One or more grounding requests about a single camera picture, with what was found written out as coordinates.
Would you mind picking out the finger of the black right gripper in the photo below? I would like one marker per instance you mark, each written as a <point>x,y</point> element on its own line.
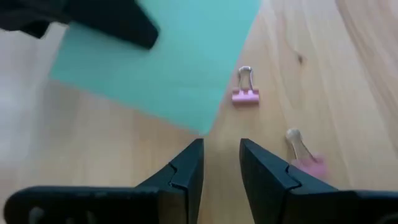
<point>31,15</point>
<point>118,21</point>

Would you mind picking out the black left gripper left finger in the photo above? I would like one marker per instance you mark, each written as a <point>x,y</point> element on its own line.
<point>180,193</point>

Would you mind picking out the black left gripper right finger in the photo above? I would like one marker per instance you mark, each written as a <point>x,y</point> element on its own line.
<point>273,193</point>

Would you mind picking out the teal sticky note pad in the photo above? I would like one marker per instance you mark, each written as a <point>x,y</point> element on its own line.
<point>174,68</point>

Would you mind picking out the pink binder clip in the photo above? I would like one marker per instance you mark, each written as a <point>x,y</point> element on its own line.
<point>311,166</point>
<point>245,96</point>

